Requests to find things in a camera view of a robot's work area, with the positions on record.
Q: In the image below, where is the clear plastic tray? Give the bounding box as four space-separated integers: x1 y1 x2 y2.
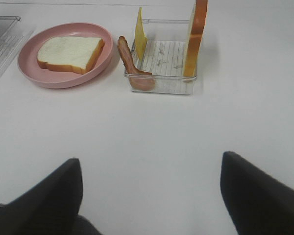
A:
0 16 35 77
124 19 197 95

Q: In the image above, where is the yellow cheese slice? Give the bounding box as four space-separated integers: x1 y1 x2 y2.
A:
134 7 147 60

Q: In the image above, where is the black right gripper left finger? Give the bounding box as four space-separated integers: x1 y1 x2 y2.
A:
0 158 100 235

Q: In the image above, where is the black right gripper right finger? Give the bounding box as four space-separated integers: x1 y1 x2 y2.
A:
220 151 294 235

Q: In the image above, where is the bread slice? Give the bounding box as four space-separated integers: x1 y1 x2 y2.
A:
183 0 208 78
37 36 105 74

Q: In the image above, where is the left clear plastic tray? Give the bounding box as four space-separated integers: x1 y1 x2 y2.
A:
0 16 35 77

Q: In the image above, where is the pink round plate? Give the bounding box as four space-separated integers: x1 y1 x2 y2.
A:
17 23 114 89

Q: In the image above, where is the right clear plastic tray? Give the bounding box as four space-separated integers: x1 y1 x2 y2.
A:
124 19 197 95

